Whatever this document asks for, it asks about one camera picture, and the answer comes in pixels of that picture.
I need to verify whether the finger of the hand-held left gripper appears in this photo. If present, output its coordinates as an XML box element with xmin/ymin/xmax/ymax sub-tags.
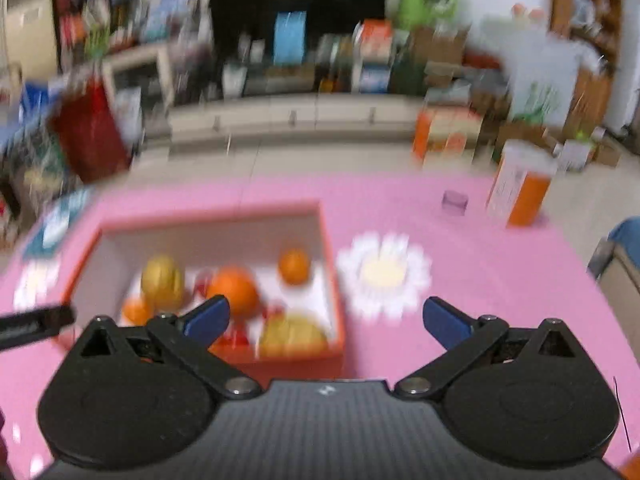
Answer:
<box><xmin>0</xmin><ymin>304</ymin><xmax>77</xmax><ymax>352</ymax></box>

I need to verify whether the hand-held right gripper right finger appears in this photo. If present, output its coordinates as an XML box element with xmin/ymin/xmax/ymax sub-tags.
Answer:
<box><xmin>394</xmin><ymin>296</ymin><xmax>581</xmax><ymax>402</ymax></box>

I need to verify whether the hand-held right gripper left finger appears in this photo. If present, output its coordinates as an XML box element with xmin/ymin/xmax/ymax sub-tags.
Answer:
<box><xmin>77</xmin><ymin>294</ymin><xmax>263</xmax><ymax>401</ymax></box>

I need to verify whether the yellow pear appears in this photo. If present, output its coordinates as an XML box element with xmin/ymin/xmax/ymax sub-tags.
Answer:
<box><xmin>257</xmin><ymin>314</ymin><xmax>329</xmax><ymax>358</ymax></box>

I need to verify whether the orange cardboard box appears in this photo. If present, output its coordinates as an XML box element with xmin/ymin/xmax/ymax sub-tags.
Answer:
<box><xmin>59</xmin><ymin>201</ymin><xmax>347</xmax><ymax>365</ymax></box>

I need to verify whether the small orange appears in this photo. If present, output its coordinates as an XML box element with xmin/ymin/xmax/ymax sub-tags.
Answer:
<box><xmin>278</xmin><ymin>249</ymin><xmax>312</xmax><ymax>286</ymax></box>
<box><xmin>121</xmin><ymin>297</ymin><xmax>153</xmax><ymax>326</ymax></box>

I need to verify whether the large orange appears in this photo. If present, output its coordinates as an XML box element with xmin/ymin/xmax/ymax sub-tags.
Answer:
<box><xmin>206</xmin><ymin>267</ymin><xmax>261</xmax><ymax>321</ymax></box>

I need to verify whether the pink daisy tablecloth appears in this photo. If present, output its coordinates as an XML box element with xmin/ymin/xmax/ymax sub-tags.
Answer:
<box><xmin>0</xmin><ymin>170</ymin><xmax>640</xmax><ymax>480</ymax></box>

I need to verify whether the yellow apple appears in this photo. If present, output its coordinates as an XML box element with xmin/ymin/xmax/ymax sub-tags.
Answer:
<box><xmin>140</xmin><ymin>255</ymin><xmax>185</xmax><ymax>310</ymax></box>

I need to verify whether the teal book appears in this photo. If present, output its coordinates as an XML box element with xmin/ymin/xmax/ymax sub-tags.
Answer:
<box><xmin>22</xmin><ymin>187</ymin><xmax>96</xmax><ymax>261</ymax></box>

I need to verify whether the orange and white carton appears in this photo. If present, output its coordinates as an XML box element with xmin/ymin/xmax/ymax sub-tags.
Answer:
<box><xmin>486</xmin><ymin>140</ymin><xmax>558</xmax><ymax>228</ymax></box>

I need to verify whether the orange white fruit print box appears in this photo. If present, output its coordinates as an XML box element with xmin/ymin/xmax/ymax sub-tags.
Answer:
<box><xmin>412</xmin><ymin>105</ymin><xmax>483</xmax><ymax>163</ymax></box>

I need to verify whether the blue chair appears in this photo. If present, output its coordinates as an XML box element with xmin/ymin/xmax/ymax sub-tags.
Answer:
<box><xmin>587</xmin><ymin>217</ymin><xmax>640</xmax><ymax>341</ymax></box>

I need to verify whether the red gift bag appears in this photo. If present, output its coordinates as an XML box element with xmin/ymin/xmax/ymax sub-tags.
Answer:
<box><xmin>50</xmin><ymin>77</ymin><xmax>133</xmax><ymax>183</ymax></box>

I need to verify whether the white television stand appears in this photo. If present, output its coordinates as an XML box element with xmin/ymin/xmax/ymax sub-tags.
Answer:
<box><xmin>167</xmin><ymin>92</ymin><xmax>426</xmax><ymax>136</ymax></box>

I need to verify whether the white glass door cabinet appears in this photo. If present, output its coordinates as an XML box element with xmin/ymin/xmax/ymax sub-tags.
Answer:
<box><xmin>102</xmin><ymin>42</ymin><xmax>176</xmax><ymax>111</ymax></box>

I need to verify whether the brown cardboard box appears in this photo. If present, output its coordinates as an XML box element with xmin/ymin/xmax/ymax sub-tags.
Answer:
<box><xmin>410</xmin><ymin>25</ymin><xmax>468</xmax><ymax>66</ymax></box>

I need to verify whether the light blue box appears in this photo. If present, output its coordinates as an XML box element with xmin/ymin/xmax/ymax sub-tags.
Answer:
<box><xmin>274</xmin><ymin>10</ymin><xmax>307</xmax><ymax>66</ymax></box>

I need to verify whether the white orange medicine box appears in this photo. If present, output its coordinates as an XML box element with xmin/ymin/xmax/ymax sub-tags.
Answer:
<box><xmin>357</xmin><ymin>20</ymin><xmax>396</xmax><ymax>61</ymax></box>

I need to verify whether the bookshelf with books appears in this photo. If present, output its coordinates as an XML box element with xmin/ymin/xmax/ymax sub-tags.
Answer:
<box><xmin>50</xmin><ymin>0</ymin><xmax>131</xmax><ymax>56</ymax></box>

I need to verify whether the wooden shelf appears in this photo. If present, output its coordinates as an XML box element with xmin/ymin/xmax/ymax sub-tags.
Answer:
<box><xmin>550</xmin><ymin>0</ymin><xmax>626</xmax><ymax>126</ymax></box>

